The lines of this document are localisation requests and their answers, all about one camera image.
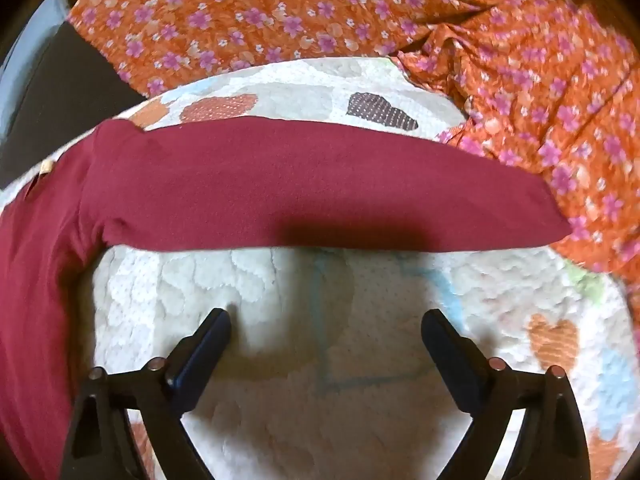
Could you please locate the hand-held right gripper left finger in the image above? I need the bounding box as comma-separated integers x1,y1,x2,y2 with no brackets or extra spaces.
60,307,233,480

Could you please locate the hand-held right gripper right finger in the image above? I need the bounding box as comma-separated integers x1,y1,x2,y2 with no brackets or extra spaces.
420,309,592,480

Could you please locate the maroon shirt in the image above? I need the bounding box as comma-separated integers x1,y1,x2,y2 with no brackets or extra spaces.
0,117,574,480

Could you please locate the white quilted heart blanket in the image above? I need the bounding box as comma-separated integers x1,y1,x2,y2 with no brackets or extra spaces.
0,57,640,480

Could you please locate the dark grey mat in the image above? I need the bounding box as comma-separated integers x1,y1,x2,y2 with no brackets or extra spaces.
0,20,147,183

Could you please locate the orange floral cloth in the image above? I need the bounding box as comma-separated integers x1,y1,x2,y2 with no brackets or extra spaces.
65,0,640,293

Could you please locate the grey cushion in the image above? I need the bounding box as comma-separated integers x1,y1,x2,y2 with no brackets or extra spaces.
0,0,81,78

